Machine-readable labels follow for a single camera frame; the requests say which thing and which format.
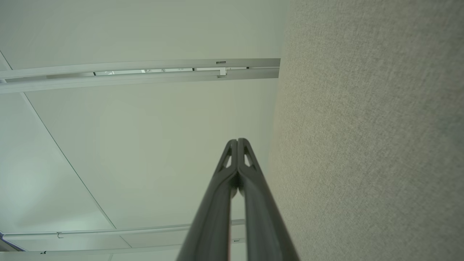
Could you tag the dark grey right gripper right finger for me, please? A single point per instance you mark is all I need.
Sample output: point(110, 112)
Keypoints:
point(262, 224)

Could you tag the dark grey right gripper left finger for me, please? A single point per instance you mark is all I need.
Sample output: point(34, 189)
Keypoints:
point(214, 217)

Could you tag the grey slotted metal rail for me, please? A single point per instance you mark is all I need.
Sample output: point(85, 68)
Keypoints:
point(145, 78)

